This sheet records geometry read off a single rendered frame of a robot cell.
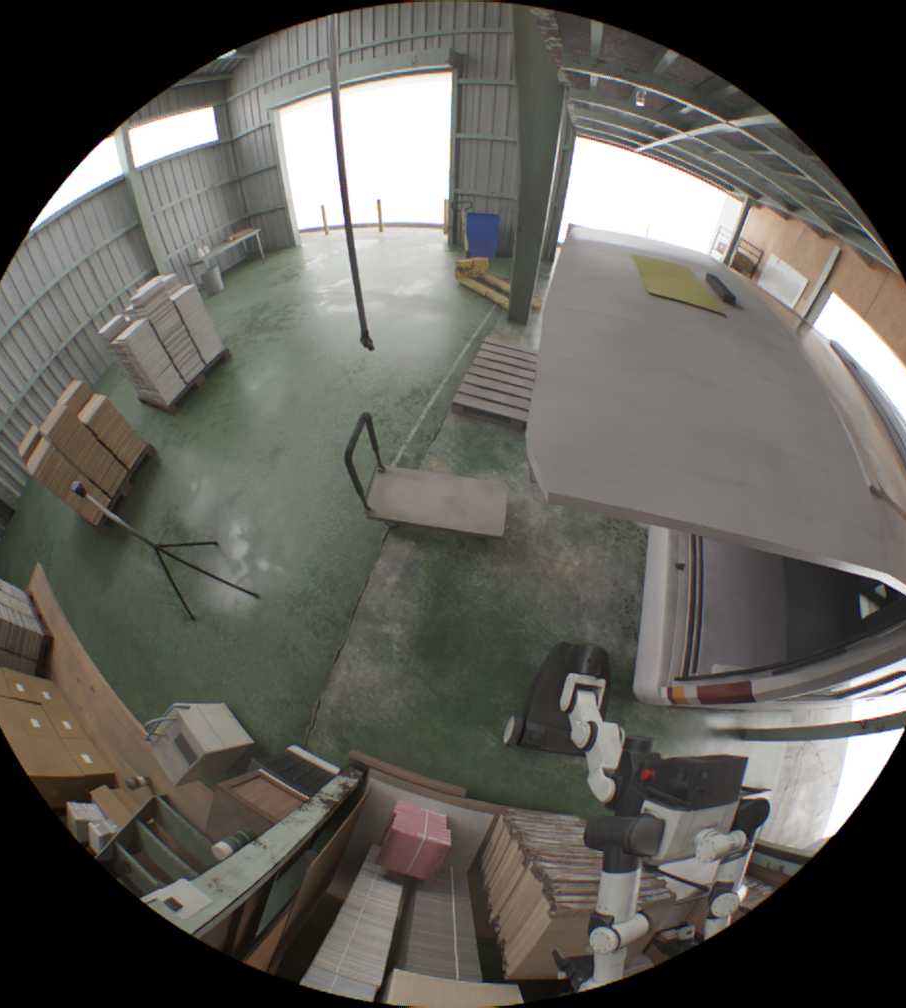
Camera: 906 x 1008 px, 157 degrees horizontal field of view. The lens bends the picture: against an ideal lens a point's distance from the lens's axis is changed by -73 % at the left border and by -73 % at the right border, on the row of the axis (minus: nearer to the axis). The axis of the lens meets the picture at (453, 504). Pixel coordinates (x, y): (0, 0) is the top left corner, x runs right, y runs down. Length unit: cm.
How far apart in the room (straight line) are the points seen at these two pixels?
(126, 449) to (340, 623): 291
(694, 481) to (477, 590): 180
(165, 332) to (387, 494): 322
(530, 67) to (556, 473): 386
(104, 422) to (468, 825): 424
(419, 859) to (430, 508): 194
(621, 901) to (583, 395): 95
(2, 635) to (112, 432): 245
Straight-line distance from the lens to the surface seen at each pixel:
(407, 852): 177
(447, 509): 202
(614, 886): 89
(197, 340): 445
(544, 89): 388
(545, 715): 190
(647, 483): 32
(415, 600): 203
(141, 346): 411
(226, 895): 97
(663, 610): 184
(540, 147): 379
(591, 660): 178
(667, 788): 97
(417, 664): 198
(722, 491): 36
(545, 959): 143
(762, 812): 115
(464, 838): 215
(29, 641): 448
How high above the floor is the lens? 197
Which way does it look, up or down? 61 degrees down
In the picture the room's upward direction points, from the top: 3 degrees clockwise
